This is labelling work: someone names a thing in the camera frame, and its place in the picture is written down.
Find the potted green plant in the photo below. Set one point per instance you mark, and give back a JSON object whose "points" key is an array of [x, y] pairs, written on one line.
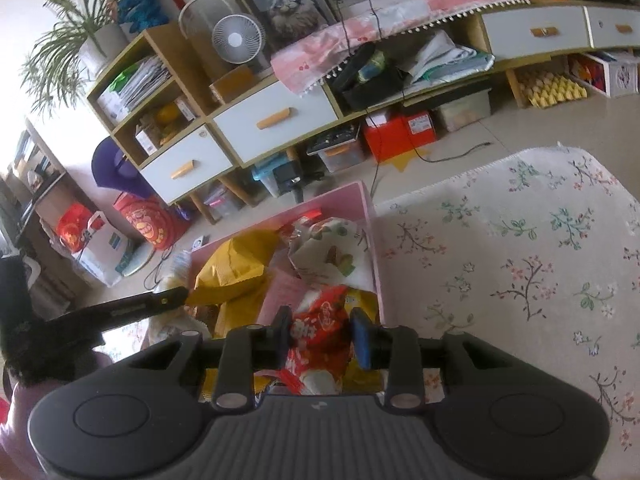
{"points": [[52, 73]]}

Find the white triangular nut bag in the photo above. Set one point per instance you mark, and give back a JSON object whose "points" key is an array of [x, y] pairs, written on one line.
{"points": [[333, 252]]}

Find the yellow cake snack pack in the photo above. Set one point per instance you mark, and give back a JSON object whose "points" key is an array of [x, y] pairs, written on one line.
{"points": [[360, 339]]}

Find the red storage box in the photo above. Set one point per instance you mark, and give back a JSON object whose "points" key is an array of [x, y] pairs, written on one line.
{"points": [[398, 134]]}

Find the pink cardboard box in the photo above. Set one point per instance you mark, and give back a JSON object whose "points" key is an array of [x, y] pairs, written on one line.
{"points": [[350, 202]]}

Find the pink cloth cover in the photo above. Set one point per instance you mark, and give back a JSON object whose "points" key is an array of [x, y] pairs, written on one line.
{"points": [[320, 55]]}

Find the white blue snack pack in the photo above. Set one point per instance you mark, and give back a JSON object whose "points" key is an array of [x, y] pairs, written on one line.
{"points": [[175, 322]]}

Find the white paper shopping bag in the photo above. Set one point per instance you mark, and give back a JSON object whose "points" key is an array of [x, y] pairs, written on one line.
{"points": [[100, 248]]}

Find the wooden white drawer cabinet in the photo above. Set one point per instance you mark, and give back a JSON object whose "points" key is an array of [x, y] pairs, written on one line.
{"points": [[268, 118]]}

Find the blue plush toy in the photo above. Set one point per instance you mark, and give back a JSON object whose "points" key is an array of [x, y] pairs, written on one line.
{"points": [[141, 15]]}

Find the purple plush toy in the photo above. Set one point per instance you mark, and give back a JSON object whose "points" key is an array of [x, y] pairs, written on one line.
{"points": [[112, 169]]}

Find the white desk fan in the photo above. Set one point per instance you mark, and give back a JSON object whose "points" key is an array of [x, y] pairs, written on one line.
{"points": [[239, 40]]}

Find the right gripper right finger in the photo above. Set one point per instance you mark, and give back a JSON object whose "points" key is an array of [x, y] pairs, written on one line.
{"points": [[397, 351]]}

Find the large yellow snack bag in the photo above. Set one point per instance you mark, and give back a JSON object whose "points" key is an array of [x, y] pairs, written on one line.
{"points": [[236, 279]]}

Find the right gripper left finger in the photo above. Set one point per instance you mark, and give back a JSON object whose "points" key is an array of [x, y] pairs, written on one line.
{"points": [[245, 351]]}

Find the pink snack pack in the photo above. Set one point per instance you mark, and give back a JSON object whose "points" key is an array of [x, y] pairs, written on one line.
{"points": [[284, 290]]}

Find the framed cat picture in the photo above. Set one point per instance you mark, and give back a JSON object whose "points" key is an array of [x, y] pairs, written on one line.
{"points": [[287, 21]]}

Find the red cylindrical gift box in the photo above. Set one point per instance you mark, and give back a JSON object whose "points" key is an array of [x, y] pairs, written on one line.
{"points": [[158, 223]]}

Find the yellow egg tray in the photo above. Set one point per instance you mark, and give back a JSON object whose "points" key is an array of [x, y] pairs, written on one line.
{"points": [[547, 89]]}

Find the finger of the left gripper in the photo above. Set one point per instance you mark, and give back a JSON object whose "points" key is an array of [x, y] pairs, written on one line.
{"points": [[123, 311]]}

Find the red snack pack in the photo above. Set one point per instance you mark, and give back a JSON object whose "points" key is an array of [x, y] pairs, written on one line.
{"points": [[309, 217], [321, 346]]}

